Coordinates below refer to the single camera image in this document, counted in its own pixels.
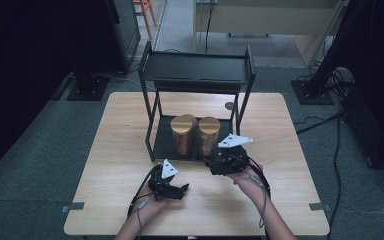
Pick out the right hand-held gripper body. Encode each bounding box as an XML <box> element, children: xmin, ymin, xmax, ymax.
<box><xmin>213</xmin><ymin>133</ymin><xmax>254</xmax><ymax>177</ymax></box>

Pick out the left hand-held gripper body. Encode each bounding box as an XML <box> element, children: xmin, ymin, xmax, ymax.
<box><xmin>147</xmin><ymin>158</ymin><xmax>180</xmax><ymax>202</ymax></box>

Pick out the glass jar with pale contents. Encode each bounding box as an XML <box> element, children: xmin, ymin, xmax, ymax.
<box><xmin>197</xmin><ymin>116</ymin><xmax>222</xmax><ymax>158</ymax></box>

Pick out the glass jar with reddish contents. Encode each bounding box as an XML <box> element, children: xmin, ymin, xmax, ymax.
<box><xmin>170</xmin><ymin>113</ymin><xmax>199</xmax><ymax>159</ymax></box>

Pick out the black metal two-tier rack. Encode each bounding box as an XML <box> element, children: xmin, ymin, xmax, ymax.
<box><xmin>137</xmin><ymin>40</ymin><xmax>257</xmax><ymax>163</ymax></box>

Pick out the person's left hand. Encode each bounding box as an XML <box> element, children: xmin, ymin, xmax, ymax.
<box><xmin>135</xmin><ymin>184</ymin><xmax>169</xmax><ymax>218</ymax></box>

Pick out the person's right hand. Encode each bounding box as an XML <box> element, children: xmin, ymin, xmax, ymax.
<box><xmin>225</xmin><ymin>162</ymin><xmax>265</xmax><ymax>188</ymax></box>

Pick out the grey tape strip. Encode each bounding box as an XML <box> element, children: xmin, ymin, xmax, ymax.
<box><xmin>60</xmin><ymin>201</ymin><xmax>86</xmax><ymax>214</ymax></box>
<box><xmin>308</xmin><ymin>202</ymin><xmax>333</xmax><ymax>213</ymax></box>

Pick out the black equipment box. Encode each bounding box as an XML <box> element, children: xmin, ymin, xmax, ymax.
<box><xmin>340</xmin><ymin>84</ymin><xmax>384</xmax><ymax>172</ymax></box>

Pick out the beige desk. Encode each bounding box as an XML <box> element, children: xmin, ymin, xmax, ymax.
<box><xmin>192</xmin><ymin>0</ymin><xmax>351</xmax><ymax>67</ymax></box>

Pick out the dark cabinet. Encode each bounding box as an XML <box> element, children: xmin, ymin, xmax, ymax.
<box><xmin>104</xmin><ymin>0</ymin><xmax>142</xmax><ymax>75</ymax></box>

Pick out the black slanted stand pole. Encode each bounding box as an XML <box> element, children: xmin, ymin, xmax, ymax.
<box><xmin>308</xmin><ymin>0</ymin><xmax>379</xmax><ymax>95</ymax></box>

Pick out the orange wooden chair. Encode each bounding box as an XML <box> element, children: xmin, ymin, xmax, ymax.
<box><xmin>132</xmin><ymin>0</ymin><xmax>158</xmax><ymax>40</ymax></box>

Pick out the grey left gripper cable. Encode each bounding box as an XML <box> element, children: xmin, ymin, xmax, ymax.
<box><xmin>133</xmin><ymin>197</ymin><xmax>149</xmax><ymax>240</ymax></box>

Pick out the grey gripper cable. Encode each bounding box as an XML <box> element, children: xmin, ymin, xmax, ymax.
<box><xmin>249</xmin><ymin>174</ymin><xmax>270</xmax><ymax>230</ymax></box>
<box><xmin>133</xmin><ymin>197</ymin><xmax>149</xmax><ymax>240</ymax></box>

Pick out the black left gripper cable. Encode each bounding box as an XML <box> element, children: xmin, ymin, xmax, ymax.
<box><xmin>124</xmin><ymin>164</ymin><xmax>159</xmax><ymax>220</ymax></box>

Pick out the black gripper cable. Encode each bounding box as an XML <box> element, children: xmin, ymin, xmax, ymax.
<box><xmin>245</xmin><ymin>155</ymin><xmax>272</xmax><ymax>198</ymax></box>
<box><xmin>124</xmin><ymin>164</ymin><xmax>159</xmax><ymax>220</ymax></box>

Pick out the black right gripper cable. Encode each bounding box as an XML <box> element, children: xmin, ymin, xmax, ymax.
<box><xmin>245</xmin><ymin>155</ymin><xmax>272</xmax><ymax>198</ymax></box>

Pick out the grey right gripper cable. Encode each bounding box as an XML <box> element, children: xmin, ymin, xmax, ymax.
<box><xmin>249</xmin><ymin>174</ymin><xmax>270</xmax><ymax>230</ymax></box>

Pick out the thick black floor cable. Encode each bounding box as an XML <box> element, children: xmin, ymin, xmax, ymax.
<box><xmin>294</xmin><ymin>111</ymin><xmax>345</xmax><ymax>135</ymax></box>

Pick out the thin black floor cable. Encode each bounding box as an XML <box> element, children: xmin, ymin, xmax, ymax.
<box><xmin>325</xmin><ymin>113</ymin><xmax>345</xmax><ymax>240</ymax></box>

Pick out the black stand base plate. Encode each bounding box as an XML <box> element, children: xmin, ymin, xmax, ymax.
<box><xmin>291</xmin><ymin>79</ymin><xmax>335</xmax><ymax>106</ymax></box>
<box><xmin>66</xmin><ymin>75</ymin><xmax>111</xmax><ymax>102</ymax></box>

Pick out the tangle of black cables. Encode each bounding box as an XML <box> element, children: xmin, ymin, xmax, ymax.
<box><xmin>308</xmin><ymin>64</ymin><xmax>356</xmax><ymax>99</ymax></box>

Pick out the black hanging cable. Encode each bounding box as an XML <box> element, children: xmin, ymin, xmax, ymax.
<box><xmin>204</xmin><ymin>0</ymin><xmax>215</xmax><ymax>53</ymax></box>

